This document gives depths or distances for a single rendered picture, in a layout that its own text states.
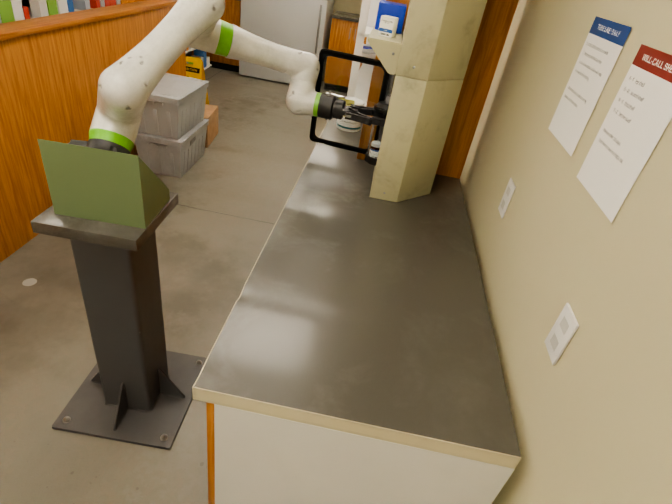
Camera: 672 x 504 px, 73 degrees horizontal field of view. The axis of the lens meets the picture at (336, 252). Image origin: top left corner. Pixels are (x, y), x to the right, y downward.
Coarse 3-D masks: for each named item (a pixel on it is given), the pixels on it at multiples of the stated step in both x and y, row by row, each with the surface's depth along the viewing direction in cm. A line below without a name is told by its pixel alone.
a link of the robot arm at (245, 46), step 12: (240, 36) 160; (252, 36) 163; (240, 48) 161; (252, 48) 163; (264, 48) 165; (276, 48) 167; (288, 48) 170; (240, 60) 166; (252, 60) 166; (264, 60) 167; (276, 60) 168; (288, 60) 169; (300, 60) 171; (312, 60) 173; (288, 72) 173; (300, 72) 173; (312, 72) 174
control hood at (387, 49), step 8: (376, 32) 160; (368, 40) 149; (376, 40) 149; (384, 40) 149; (392, 40) 151; (400, 40) 153; (376, 48) 150; (384, 48) 150; (392, 48) 149; (400, 48) 149; (384, 56) 151; (392, 56) 151; (384, 64) 152; (392, 64) 152; (392, 72) 153
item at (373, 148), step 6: (378, 108) 171; (378, 114) 173; (384, 114) 172; (372, 126) 178; (378, 126) 175; (372, 132) 178; (378, 132) 176; (372, 138) 179; (378, 138) 177; (372, 144) 180; (378, 144) 178; (372, 150) 181; (378, 150) 180; (372, 156) 182
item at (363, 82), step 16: (336, 64) 186; (352, 64) 185; (368, 64) 183; (336, 80) 190; (352, 80) 188; (368, 80) 186; (336, 96) 193; (352, 96) 191; (368, 96) 190; (320, 128) 202; (336, 128) 200; (352, 128) 199; (368, 128) 197; (352, 144) 202
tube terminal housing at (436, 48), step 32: (416, 0) 141; (448, 0) 140; (480, 0) 148; (416, 32) 146; (448, 32) 147; (416, 64) 151; (448, 64) 155; (416, 96) 156; (448, 96) 164; (384, 128) 164; (416, 128) 163; (448, 128) 174; (384, 160) 171; (416, 160) 173; (384, 192) 178; (416, 192) 184
